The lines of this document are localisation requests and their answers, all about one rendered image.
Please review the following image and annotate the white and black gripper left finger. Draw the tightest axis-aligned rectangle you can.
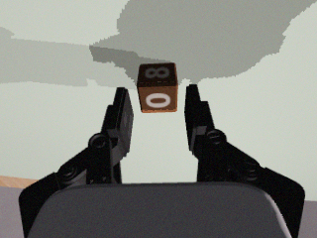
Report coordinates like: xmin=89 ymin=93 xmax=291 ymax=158
xmin=19 ymin=87 xmax=134 ymax=238

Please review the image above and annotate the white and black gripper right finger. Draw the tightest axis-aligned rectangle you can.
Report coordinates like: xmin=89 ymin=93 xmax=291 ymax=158
xmin=184 ymin=84 xmax=305 ymax=238

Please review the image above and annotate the brown wooden number cube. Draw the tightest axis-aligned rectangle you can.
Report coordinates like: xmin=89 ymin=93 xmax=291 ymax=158
xmin=137 ymin=62 xmax=178 ymax=113

